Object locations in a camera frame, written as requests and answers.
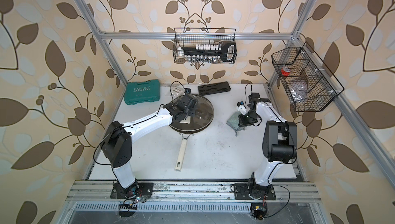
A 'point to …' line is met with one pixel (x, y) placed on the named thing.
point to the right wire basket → (308, 84)
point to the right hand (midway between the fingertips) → (243, 124)
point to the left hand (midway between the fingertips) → (189, 104)
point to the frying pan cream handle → (184, 136)
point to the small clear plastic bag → (177, 90)
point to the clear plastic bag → (299, 93)
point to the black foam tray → (214, 88)
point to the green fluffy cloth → (233, 122)
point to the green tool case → (142, 92)
